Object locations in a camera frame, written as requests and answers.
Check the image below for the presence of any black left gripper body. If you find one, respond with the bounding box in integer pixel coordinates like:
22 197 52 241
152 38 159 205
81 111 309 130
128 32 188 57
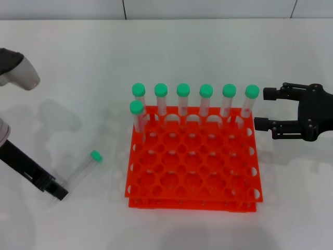
0 139 56 193

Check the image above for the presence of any orange test tube rack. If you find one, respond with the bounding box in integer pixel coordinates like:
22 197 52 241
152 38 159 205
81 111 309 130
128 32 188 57
124 105 264 213

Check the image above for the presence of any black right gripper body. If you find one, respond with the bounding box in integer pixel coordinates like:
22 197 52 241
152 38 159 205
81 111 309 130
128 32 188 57
298 83 333 143

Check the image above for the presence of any clear test tube green cap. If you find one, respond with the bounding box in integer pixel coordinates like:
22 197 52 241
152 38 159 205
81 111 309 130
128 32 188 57
131 82 156 126
154 83 169 130
235 84 260 131
219 83 237 126
176 83 191 130
129 100 148 146
199 83 214 130
51 150 104 204

